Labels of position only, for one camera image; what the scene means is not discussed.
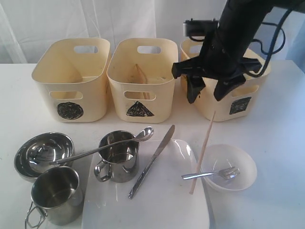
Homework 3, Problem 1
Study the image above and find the stainless steel mug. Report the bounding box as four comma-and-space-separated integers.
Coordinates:
24, 166, 84, 229
93, 141, 139, 183

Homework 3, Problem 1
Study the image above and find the front stainless steel mug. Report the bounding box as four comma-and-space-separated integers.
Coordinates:
24, 166, 84, 229

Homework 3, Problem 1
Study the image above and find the small stainless steel fork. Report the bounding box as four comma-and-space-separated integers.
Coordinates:
182, 167, 240, 180

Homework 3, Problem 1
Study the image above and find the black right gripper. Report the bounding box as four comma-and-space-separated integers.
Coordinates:
172, 26, 262, 104

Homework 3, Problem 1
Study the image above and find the cream bin with triangle mark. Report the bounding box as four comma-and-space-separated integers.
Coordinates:
107, 38, 178, 123

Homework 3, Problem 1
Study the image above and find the small inner steel bowl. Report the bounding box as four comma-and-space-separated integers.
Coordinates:
28, 143, 64, 173

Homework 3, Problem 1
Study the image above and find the rear stainless steel mug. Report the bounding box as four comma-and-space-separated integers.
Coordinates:
93, 141, 139, 183

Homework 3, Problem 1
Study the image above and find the large stainless steel bowl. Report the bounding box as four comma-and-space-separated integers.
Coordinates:
14, 132, 75, 183

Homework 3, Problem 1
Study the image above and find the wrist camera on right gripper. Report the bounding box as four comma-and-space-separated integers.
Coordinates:
183, 18, 219, 42

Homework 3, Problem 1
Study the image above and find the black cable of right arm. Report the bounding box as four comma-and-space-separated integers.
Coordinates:
247, 4, 294, 77

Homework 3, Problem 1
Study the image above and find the wooden chopstick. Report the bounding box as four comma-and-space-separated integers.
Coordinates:
189, 111, 216, 195
135, 64, 150, 100

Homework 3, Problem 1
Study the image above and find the cream bin with circle mark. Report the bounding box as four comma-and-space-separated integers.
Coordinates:
31, 38, 111, 123

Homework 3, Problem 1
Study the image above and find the long stainless steel spoon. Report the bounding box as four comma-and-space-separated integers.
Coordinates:
54, 126, 154, 165

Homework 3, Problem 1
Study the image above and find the white curtain backdrop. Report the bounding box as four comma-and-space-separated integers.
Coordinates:
0, 0, 225, 63

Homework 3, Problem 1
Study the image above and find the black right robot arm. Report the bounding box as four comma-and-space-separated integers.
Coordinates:
172, 0, 305, 104

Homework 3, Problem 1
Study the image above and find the stainless steel table knife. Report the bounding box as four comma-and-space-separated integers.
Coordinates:
128, 125, 175, 199

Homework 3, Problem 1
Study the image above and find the white plastic bowl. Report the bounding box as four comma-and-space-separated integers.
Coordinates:
201, 144, 257, 192

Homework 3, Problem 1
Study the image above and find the cream bin with square mark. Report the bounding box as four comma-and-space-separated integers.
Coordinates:
180, 39, 271, 122

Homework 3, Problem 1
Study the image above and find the white square plate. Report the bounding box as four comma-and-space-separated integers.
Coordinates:
82, 139, 210, 229

